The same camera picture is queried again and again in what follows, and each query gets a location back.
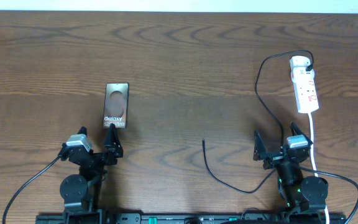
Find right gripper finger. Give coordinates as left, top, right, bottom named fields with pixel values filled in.
left=254, top=130, right=266, bottom=154
left=290, top=123, right=313, bottom=145

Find Galaxy smartphone bronze screen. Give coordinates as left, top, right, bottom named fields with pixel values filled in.
left=103, top=82, right=129, bottom=129

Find black charging cable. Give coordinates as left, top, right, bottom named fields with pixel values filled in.
left=201, top=49, right=315, bottom=194

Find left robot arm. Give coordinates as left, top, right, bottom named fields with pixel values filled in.
left=58, top=124, right=123, bottom=224

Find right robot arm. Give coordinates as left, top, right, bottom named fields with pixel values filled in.
left=253, top=123, right=328, bottom=222

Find white USB charger adapter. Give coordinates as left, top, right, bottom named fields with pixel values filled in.
left=290, top=55, right=313, bottom=72

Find white power strip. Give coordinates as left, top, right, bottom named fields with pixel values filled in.
left=291, top=67, right=319, bottom=114

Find right black camera cable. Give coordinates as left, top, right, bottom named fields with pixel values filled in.
left=293, top=163, right=358, bottom=224

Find white power strip cord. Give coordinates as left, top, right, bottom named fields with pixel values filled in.
left=307, top=112, right=331, bottom=224

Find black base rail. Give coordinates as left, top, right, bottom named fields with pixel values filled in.
left=35, top=212, right=347, bottom=224

